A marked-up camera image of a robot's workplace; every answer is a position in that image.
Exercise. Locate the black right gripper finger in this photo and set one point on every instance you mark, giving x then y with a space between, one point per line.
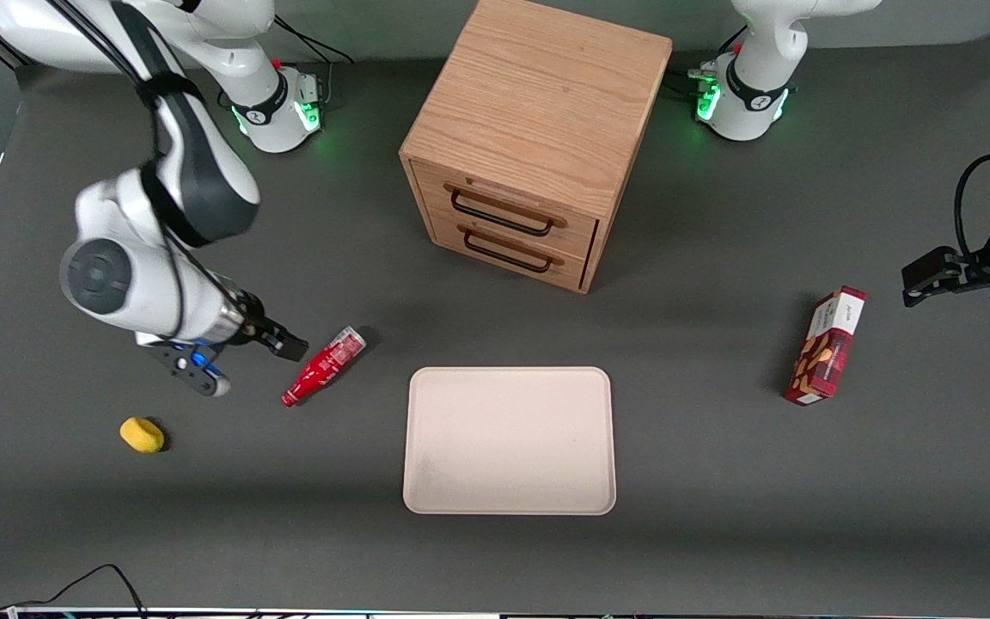
290 346

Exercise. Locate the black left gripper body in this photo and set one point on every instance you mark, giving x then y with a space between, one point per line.
974 267

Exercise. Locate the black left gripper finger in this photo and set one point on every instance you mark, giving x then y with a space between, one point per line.
931 275

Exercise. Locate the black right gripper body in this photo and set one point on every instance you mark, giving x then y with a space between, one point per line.
259 329

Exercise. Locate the red coke bottle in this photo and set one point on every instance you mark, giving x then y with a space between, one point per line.
320 368

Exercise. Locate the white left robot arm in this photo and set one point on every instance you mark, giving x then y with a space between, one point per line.
753 86

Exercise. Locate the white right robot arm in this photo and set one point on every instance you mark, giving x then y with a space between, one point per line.
203 180

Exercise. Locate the beige rectangular tray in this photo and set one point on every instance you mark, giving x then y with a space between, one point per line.
509 440

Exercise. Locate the red snack box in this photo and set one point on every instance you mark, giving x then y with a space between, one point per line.
823 352

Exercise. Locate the yellow sponge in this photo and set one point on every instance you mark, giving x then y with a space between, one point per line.
142 435

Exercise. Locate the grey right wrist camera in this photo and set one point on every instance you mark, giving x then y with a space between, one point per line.
194 365

